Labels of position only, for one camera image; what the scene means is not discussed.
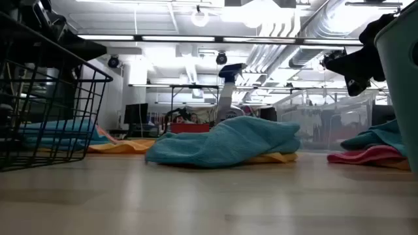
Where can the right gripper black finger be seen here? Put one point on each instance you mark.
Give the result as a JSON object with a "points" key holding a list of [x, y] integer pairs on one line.
{"points": [[356, 86]]}

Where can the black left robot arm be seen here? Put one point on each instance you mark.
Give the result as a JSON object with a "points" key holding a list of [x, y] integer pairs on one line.
{"points": [[81, 47]]}

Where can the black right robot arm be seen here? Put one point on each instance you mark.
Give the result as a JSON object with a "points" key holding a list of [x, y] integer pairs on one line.
{"points": [[377, 31]]}

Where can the black background robot arm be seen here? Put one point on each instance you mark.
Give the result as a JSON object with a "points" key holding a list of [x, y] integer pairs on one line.
{"points": [[178, 113]]}

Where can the blue microfiber towel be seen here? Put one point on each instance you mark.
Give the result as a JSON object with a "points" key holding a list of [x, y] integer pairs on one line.
{"points": [[379, 137], [65, 134], [222, 143]]}

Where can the yellow microfiber towel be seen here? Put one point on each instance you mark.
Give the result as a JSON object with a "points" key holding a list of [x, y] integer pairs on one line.
{"points": [[271, 158], [400, 166]]}

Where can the orange microfiber towel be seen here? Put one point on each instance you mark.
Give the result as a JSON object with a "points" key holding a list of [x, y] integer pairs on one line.
{"points": [[124, 147]]}

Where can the teal plastic basket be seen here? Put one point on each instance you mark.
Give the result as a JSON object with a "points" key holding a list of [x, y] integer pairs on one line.
{"points": [[398, 81]]}

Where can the clear plastic bin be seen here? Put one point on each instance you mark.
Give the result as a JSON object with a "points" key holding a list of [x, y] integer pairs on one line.
{"points": [[326, 130]]}

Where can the spray bottle with blue trigger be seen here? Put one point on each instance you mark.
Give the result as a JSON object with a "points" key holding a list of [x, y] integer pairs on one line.
{"points": [[228, 107]]}

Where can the black round ceiling spotlight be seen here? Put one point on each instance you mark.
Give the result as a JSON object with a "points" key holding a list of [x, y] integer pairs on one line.
{"points": [[113, 62], [221, 58]]}

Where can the round white ceiling lamp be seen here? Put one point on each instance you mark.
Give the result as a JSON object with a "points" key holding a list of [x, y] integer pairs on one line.
{"points": [[200, 18]]}

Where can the person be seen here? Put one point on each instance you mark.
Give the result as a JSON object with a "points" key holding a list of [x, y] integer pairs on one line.
{"points": [[193, 118]]}

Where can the red storage box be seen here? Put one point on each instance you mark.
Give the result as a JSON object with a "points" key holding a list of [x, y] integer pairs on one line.
{"points": [[189, 128]]}

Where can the long ceiling light strip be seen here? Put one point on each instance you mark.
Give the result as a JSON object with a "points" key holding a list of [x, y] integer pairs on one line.
{"points": [[178, 38]]}

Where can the black computer monitor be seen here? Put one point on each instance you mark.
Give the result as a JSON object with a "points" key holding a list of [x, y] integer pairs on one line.
{"points": [[136, 113]]}

